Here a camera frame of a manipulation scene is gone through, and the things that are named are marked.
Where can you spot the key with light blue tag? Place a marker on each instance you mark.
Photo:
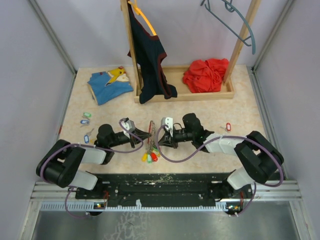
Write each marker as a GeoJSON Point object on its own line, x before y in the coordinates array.
{"type": "Point", "coordinates": [88, 136]}

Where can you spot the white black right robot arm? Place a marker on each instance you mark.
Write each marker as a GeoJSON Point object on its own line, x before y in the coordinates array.
{"type": "Point", "coordinates": [259, 158]}

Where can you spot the key with red white tag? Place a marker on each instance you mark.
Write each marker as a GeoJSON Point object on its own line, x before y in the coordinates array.
{"type": "Point", "coordinates": [227, 128]}

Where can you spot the key with green tag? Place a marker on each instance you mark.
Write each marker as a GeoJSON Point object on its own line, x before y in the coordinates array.
{"type": "Point", "coordinates": [86, 115]}

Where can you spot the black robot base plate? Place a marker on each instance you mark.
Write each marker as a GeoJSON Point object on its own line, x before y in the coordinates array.
{"type": "Point", "coordinates": [162, 190]}

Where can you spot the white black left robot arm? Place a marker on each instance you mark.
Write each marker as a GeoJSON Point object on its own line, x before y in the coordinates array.
{"type": "Point", "coordinates": [60, 166]}

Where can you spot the blue cartoon shirt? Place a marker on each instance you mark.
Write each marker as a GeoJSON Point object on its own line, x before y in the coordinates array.
{"type": "Point", "coordinates": [107, 85]}

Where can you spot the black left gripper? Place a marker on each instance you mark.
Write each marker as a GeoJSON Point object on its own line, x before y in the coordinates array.
{"type": "Point", "coordinates": [140, 134]}

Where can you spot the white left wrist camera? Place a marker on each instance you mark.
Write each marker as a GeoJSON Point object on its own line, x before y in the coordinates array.
{"type": "Point", "coordinates": [127, 125]}

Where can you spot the aluminium frame rail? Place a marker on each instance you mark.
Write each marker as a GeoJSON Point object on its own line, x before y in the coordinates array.
{"type": "Point", "coordinates": [51, 197]}

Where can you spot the keys with coloured tags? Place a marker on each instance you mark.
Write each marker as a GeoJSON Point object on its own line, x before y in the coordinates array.
{"type": "Point", "coordinates": [151, 155]}

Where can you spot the navy tank top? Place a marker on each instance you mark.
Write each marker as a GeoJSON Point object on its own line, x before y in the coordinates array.
{"type": "Point", "coordinates": [149, 53]}

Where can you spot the key with dark blue tag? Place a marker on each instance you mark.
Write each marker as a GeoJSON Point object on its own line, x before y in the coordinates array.
{"type": "Point", "coordinates": [85, 122]}

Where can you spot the red crumpled cloth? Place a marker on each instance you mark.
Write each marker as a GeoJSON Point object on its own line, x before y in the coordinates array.
{"type": "Point", "coordinates": [205, 76]}

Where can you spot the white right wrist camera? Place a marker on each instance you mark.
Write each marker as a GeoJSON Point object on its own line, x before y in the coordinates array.
{"type": "Point", "coordinates": [167, 123]}

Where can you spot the metal key organizer red handle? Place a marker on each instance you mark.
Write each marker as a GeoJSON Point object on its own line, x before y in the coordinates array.
{"type": "Point", "coordinates": [152, 131]}

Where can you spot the orange clothes hanger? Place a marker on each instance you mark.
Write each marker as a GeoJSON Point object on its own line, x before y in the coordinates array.
{"type": "Point", "coordinates": [138, 11]}

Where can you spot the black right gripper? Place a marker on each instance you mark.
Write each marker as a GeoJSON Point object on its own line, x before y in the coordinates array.
{"type": "Point", "coordinates": [168, 140]}

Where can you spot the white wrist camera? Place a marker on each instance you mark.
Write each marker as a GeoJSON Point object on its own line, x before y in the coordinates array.
{"type": "Point", "coordinates": [127, 125]}
{"type": "Point", "coordinates": [167, 123]}

